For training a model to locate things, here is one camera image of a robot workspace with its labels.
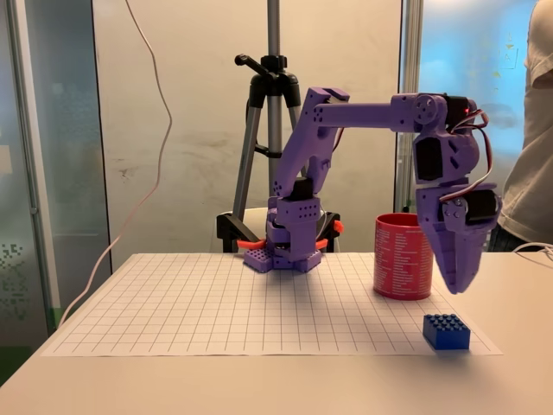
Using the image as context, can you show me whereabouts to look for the blue toy brick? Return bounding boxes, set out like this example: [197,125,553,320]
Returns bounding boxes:
[422,313,472,351]

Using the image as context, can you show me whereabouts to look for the red cup with white print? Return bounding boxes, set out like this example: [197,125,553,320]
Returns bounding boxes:
[373,212,437,302]

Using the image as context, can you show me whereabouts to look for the person in beige t-shirt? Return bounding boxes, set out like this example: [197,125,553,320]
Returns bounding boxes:
[487,0,553,252]

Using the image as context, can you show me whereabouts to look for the black orange table clamp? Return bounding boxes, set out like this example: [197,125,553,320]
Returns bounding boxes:
[314,210,346,254]
[215,210,265,254]

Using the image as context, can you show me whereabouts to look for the white grid paper sheet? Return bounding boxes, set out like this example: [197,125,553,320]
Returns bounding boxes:
[41,252,505,358]

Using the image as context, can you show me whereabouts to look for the red white servo wire loop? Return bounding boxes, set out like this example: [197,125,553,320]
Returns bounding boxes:
[439,108,497,205]

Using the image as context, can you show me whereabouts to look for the thin white cable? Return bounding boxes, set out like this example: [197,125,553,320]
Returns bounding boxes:
[513,240,553,263]

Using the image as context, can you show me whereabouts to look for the grey metal frame post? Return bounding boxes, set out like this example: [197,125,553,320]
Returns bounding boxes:
[6,0,61,334]
[395,0,424,214]

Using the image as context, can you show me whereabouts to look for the grey black camera tripod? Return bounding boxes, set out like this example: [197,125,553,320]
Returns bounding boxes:
[232,0,303,220]

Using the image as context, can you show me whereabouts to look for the pink cable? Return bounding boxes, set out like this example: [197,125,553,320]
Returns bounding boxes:
[58,0,174,328]

